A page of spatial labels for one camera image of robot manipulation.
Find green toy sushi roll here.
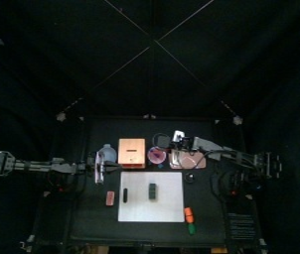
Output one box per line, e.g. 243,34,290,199
148,182,158,200

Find red wooden drawer box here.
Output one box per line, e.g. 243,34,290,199
117,138,148,170

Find red plastic cup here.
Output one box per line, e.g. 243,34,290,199
146,146,169,166

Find red and white toy block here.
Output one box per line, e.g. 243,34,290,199
105,190,117,207

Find white cutting board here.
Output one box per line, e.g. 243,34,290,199
117,171,187,223

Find orange toy carrot piece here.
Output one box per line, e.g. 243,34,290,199
182,206,197,224

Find green toy carrot leaf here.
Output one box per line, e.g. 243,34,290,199
187,222,199,236

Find white printed label plate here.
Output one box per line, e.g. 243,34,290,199
227,212,257,240

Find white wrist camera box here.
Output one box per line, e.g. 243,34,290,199
172,129,187,142

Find black camera cable loop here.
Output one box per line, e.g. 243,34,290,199
152,132,173,150

